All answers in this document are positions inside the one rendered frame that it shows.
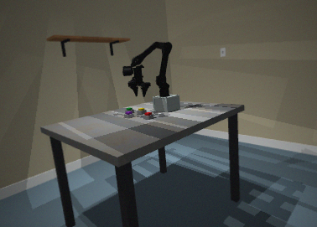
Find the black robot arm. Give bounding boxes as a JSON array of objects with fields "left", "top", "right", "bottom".
[{"left": 122, "top": 42, "right": 172, "bottom": 97}]

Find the red button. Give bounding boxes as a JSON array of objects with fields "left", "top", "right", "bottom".
[{"left": 143, "top": 112, "right": 153, "bottom": 120}]

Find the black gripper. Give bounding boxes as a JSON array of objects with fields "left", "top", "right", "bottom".
[{"left": 128, "top": 75, "right": 151, "bottom": 97}]

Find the purple button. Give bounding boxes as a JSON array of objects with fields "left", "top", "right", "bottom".
[{"left": 124, "top": 111, "right": 134, "bottom": 118}]

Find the yellow button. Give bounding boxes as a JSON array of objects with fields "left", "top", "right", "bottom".
[{"left": 137, "top": 108, "right": 146, "bottom": 115}]

